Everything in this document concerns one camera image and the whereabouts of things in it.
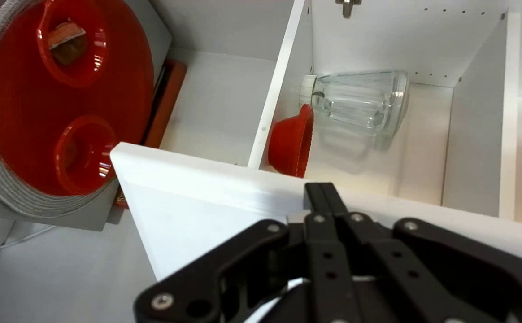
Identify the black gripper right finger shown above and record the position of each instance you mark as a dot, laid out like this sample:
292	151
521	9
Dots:
412	271

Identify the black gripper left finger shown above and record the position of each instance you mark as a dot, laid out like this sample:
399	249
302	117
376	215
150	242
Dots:
231	282

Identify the white cabinet door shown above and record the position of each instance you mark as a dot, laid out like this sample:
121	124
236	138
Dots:
186	206

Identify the red bowl in cabinet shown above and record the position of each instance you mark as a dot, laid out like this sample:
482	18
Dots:
290	143

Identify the white upper cabinet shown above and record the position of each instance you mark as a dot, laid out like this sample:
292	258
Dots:
419	99

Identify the clear glass blender jar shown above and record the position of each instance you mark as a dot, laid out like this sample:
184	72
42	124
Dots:
367	104

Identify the red bowl on tray right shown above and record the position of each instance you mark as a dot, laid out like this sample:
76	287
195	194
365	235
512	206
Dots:
82	154

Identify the red bowl on tray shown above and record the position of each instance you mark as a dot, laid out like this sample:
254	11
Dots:
73	41
82	154

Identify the wooden cutting board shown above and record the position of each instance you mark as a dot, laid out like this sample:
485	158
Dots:
145	113

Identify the round red tray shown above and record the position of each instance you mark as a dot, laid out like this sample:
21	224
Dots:
64	95

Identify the red bowl on tray left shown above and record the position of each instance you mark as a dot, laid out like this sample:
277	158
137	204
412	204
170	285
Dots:
73	41

